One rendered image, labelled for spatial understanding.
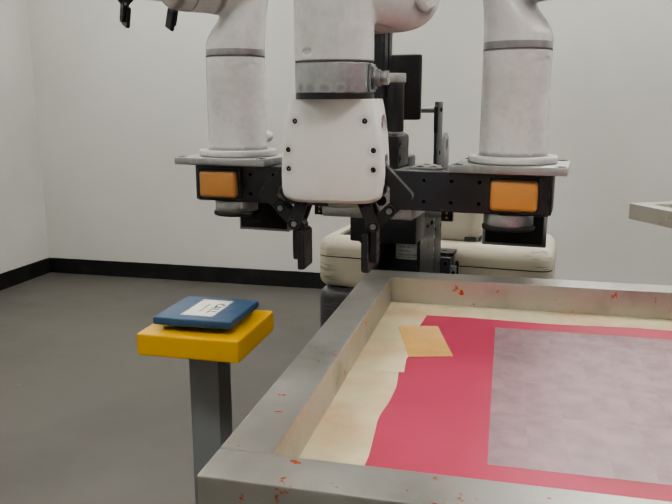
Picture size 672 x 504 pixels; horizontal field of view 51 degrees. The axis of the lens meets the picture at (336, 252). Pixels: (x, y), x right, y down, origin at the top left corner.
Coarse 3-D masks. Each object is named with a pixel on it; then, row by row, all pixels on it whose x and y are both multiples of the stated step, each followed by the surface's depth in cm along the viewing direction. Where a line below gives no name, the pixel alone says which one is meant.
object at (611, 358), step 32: (448, 320) 88; (480, 320) 88; (480, 352) 77; (512, 352) 76; (544, 352) 76; (576, 352) 76; (608, 352) 76; (640, 352) 76; (576, 384) 68; (608, 384) 68; (640, 384) 68
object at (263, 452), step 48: (384, 288) 90; (432, 288) 95; (480, 288) 93; (528, 288) 92; (576, 288) 90; (624, 288) 89; (336, 336) 71; (288, 384) 59; (336, 384) 65; (240, 432) 50; (288, 432) 51; (240, 480) 44; (288, 480) 44; (336, 480) 44; (384, 480) 44; (432, 480) 44; (480, 480) 44
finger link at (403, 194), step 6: (390, 168) 68; (390, 174) 67; (396, 174) 68; (390, 180) 67; (396, 180) 67; (390, 186) 67; (396, 186) 67; (402, 186) 67; (396, 192) 67; (402, 192) 67; (408, 192) 67; (396, 198) 67; (402, 198) 67; (408, 198) 67; (390, 204) 68; (396, 204) 67; (402, 204) 67; (396, 210) 68
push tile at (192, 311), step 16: (176, 304) 89; (192, 304) 89; (208, 304) 89; (224, 304) 89; (240, 304) 89; (256, 304) 91; (160, 320) 84; (176, 320) 84; (192, 320) 83; (208, 320) 83; (224, 320) 83; (240, 320) 85
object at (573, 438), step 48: (432, 384) 68; (480, 384) 68; (528, 384) 68; (384, 432) 58; (432, 432) 58; (480, 432) 58; (528, 432) 58; (576, 432) 58; (624, 432) 58; (528, 480) 50; (576, 480) 50; (624, 480) 50
